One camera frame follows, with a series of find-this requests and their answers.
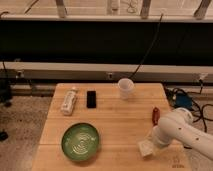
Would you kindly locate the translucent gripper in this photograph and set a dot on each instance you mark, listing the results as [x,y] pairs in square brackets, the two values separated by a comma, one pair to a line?
[149,138]

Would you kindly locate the white sponge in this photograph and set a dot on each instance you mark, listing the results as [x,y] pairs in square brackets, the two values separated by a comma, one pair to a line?
[146,147]

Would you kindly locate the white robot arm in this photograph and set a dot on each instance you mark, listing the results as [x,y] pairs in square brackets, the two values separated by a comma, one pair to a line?
[177,125]

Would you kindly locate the green ceramic bowl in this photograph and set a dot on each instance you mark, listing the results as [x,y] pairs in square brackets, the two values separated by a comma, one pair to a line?
[80,142]

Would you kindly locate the red brown sausage toy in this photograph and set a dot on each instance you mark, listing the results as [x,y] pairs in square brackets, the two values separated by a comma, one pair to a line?
[155,116]

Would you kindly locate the blue power box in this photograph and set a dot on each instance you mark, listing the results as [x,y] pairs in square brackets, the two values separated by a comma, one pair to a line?
[182,100]

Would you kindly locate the translucent plastic cup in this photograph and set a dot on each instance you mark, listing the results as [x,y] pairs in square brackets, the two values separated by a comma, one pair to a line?
[126,88]

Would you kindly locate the black rectangular phone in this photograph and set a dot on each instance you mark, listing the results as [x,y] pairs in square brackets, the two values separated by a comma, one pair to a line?
[91,99]

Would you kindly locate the white plastic bottle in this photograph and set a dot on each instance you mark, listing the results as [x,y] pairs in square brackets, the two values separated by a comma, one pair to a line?
[69,102]

